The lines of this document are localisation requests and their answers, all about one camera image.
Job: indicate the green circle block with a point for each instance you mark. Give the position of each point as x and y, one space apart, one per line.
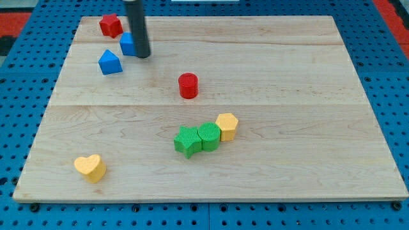
210 136

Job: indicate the yellow heart block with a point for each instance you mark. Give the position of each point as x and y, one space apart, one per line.
92 168

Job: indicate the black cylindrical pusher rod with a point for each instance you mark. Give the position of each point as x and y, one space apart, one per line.
137 23

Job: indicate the blue cube block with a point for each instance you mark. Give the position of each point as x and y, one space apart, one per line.
127 45

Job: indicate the red star block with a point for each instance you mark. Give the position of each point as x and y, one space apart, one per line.
110 25

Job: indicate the green star block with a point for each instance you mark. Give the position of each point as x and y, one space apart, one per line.
188 141

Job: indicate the light wooden board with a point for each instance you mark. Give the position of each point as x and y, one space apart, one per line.
306 131

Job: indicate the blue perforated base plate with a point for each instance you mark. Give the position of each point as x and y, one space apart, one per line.
32 67

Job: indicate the yellow hexagon block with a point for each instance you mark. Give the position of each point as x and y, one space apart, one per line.
227 123

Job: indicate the red cylinder block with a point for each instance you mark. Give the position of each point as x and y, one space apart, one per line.
188 85

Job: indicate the blue pentagon block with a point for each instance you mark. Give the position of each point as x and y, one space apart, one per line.
109 63

